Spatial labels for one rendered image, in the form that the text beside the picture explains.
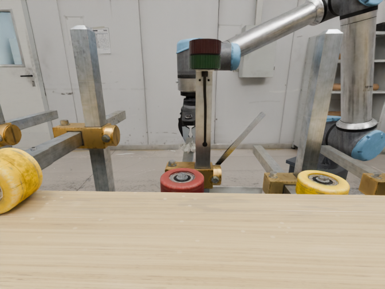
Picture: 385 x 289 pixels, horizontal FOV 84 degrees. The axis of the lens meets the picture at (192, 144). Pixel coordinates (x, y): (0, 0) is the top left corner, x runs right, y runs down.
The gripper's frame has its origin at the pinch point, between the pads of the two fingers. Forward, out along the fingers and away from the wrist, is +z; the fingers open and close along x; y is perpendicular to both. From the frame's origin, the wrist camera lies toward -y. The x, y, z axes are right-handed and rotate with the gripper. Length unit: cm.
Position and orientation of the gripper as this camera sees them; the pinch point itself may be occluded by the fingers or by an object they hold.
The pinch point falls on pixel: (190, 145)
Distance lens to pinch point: 81.0
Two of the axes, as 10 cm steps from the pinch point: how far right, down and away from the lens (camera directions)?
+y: 0.4, -3.5, 9.4
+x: -10.0, -0.1, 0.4
